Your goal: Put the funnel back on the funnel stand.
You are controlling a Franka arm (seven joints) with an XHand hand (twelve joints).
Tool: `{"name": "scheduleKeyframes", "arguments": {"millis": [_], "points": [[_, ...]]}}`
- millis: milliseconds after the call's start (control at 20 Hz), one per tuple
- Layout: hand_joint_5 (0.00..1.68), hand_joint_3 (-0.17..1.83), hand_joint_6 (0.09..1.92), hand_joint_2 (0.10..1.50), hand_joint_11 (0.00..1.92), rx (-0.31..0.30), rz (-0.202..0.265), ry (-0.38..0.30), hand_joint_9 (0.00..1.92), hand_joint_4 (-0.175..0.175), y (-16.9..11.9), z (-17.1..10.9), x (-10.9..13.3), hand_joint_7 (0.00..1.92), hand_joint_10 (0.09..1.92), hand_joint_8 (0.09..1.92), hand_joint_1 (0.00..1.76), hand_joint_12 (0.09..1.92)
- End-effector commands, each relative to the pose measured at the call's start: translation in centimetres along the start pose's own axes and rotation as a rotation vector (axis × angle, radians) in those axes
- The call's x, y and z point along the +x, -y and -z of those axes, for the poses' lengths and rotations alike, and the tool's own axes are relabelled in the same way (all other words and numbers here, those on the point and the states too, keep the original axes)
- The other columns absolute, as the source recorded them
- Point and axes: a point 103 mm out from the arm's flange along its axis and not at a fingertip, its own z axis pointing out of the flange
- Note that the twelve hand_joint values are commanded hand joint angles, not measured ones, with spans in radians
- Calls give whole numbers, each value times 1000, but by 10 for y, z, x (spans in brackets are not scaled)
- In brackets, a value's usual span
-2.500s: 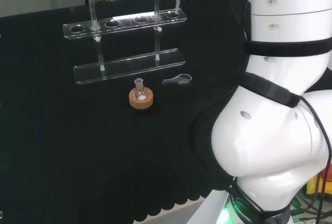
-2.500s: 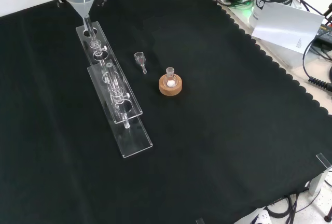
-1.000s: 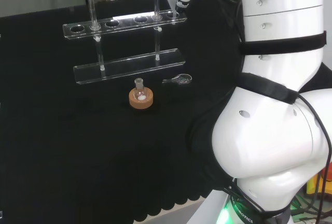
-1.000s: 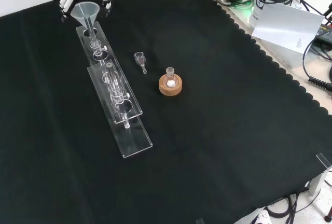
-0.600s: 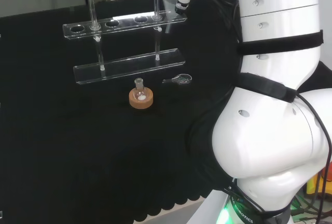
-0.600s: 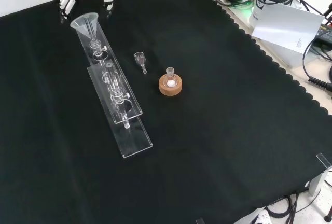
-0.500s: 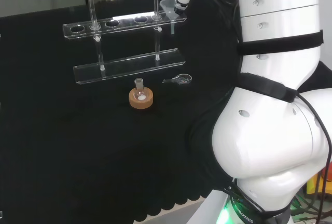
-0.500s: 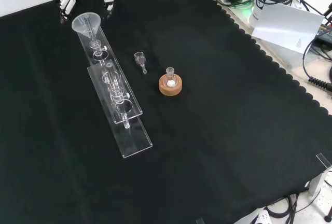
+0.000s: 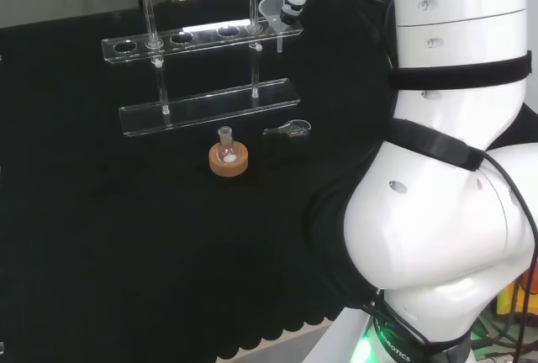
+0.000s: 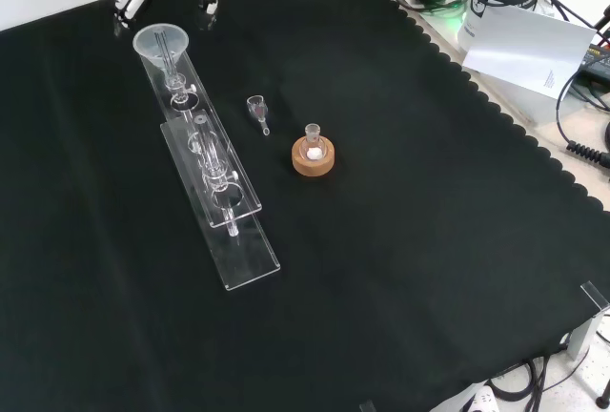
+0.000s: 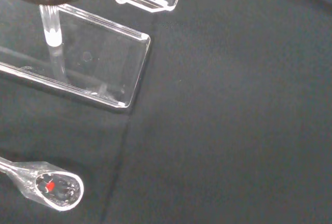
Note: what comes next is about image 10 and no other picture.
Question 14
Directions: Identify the clear plastic funnel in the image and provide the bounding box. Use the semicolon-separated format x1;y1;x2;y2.
132;22;192;98

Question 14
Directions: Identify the glass weighing funnel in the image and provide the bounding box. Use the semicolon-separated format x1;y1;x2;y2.
246;93;272;137

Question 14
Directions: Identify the clear acrylic funnel stand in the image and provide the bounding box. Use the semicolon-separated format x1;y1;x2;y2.
137;42;282;293

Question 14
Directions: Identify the glass round-bottom flask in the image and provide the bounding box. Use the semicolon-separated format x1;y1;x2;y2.
300;122;328;163

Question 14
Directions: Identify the black cloth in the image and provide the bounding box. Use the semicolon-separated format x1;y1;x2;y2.
0;0;610;412

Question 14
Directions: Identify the pale board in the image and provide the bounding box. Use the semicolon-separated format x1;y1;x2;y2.
459;3;599;99

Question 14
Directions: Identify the black power supply box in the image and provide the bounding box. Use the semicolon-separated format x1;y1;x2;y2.
578;41;610;85

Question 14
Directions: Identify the white handheld controller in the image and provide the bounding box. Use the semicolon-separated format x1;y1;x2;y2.
455;381;502;412

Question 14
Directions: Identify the cork ring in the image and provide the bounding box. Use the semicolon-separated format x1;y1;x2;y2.
291;136;337;177

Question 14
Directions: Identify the coiled black cable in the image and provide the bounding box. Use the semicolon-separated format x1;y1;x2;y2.
565;139;610;171

